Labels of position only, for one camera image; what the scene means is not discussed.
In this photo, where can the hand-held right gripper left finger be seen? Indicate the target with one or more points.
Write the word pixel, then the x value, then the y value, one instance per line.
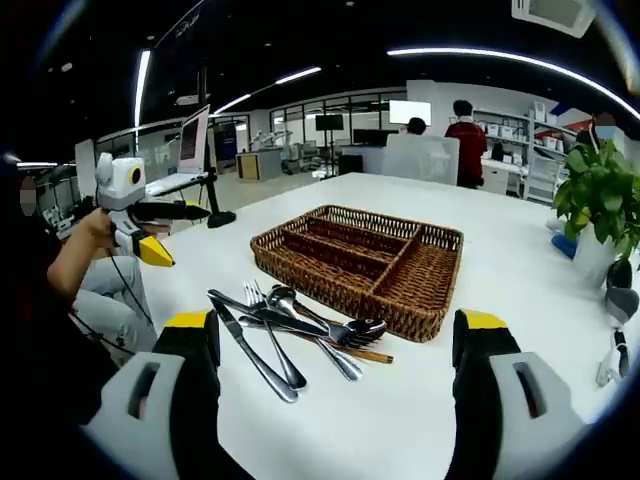
pixel 195 380

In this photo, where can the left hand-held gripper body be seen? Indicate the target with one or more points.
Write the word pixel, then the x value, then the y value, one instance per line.
pixel 117 182

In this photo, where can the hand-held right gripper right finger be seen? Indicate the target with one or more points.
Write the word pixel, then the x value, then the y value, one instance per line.
pixel 480 390

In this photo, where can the steel table knife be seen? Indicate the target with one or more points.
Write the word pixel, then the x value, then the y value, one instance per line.
pixel 280 320
pixel 260 360

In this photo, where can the steel fork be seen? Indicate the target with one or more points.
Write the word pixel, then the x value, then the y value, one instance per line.
pixel 357 343
pixel 281 351

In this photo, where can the brown wicker storage tray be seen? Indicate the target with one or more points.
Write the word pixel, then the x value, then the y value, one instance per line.
pixel 415 280

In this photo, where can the white storage shelf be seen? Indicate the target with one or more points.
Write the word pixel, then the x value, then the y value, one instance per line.
pixel 505 132

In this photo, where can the person's left hand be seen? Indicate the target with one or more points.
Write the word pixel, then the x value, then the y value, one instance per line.
pixel 95 229

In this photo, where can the black laptop stand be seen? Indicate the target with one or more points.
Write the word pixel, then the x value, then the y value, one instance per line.
pixel 221 220

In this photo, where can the person's legs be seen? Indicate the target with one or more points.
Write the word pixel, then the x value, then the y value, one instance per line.
pixel 107 310

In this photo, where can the open laptop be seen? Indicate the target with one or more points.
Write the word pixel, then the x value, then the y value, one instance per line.
pixel 192 140

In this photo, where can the straight ceiling light strip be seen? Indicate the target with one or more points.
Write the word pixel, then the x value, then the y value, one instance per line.
pixel 142 85

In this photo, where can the operator person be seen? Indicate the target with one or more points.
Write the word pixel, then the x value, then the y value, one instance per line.
pixel 35 325

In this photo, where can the dark grey pouch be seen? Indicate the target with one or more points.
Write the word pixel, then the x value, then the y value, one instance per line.
pixel 620 300

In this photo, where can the blue cloth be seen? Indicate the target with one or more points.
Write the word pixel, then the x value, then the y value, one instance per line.
pixel 565 246

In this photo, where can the black monitor on stand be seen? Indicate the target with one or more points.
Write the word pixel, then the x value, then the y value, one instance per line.
pixel 330 121

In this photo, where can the black desk monitor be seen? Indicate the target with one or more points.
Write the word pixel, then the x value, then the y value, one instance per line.
pixel 370 137

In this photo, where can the green potted plant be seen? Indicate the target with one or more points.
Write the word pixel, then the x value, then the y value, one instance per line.
pixel 600 190

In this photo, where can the curved ceiling light strip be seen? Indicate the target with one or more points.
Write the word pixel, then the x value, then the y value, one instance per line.
pixel 500 56

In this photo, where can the ceiling air conditioner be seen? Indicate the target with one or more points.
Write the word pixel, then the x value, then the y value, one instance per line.
pixel 550 15

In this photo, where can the white wall screen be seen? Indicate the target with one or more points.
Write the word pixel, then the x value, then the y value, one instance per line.
pixel 410 112

